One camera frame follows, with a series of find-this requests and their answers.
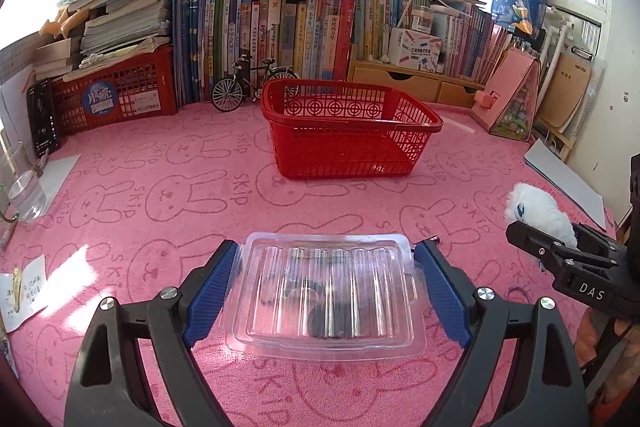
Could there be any black flat box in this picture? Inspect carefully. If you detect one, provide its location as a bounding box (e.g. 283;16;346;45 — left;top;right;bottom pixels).
27;79;62;158

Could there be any stack of flat workbooks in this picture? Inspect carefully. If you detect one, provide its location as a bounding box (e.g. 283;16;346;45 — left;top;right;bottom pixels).
32;0;176;82

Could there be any peach soft toy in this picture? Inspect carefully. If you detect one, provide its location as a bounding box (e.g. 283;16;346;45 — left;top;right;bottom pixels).
40;7;83;38

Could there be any pink house-shaped box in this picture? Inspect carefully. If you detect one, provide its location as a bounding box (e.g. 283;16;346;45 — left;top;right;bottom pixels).
470;47;542;142

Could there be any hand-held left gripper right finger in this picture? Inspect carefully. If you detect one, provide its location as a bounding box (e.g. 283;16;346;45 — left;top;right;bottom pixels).
412;237;586;427

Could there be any clear glass cup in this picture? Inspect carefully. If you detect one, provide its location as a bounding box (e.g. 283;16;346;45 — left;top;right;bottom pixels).
0;141;48;224

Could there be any white paper sheet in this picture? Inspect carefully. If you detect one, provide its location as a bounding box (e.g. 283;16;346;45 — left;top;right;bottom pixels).
37;154;81;208

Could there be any red plastic basket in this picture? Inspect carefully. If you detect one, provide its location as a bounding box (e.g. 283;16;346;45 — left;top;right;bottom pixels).
260;78;445;180

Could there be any row of colourful upright books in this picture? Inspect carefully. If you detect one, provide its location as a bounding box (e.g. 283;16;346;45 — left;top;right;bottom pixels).
172;0;358;105

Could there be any handwritten paper note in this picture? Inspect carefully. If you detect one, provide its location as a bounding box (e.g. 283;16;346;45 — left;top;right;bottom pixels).
0;254;48;333

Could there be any pink rabbit printed blanket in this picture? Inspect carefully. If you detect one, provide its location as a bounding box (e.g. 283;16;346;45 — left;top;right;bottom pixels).
0;99;640;427

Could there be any gold foil piece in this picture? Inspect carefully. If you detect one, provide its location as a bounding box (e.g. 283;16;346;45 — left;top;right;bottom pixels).
12;267;25;313

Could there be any white printed box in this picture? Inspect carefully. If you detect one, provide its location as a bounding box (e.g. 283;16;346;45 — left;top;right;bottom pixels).
387;27;443;74

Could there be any white fluffy toy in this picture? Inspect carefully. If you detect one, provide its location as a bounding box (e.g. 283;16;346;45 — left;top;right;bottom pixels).
504;183;578;270

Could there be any red plastic crate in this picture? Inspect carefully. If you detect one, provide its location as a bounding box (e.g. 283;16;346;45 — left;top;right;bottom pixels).
50;47;180;135

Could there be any person's right forearm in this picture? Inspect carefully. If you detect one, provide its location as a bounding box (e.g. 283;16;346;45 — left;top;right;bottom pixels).
574;307;640;427

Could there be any clear plastic blister tray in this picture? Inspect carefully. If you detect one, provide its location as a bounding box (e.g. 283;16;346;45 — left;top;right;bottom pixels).
220;232;428;363

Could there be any white board sheet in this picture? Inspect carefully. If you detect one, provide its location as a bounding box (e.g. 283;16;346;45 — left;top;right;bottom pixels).
524;139;608;228

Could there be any white pipe frame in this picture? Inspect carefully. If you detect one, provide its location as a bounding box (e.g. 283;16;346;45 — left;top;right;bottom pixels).
542;7;573;88

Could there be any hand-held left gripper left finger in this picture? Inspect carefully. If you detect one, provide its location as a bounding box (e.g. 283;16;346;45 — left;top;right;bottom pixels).
64;238;239;427

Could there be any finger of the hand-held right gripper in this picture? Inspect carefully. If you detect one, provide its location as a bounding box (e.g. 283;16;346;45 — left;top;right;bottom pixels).
575;223;629;259
505;221;619;269

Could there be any model bicycle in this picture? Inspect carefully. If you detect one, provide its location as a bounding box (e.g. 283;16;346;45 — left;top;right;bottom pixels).
211;54;301;112

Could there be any wooden drawer unit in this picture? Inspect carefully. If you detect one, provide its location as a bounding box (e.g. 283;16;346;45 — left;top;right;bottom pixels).
347;44;488;110

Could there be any row of slim upright books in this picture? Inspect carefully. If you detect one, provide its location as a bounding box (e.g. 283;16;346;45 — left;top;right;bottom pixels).
350;0;512;80

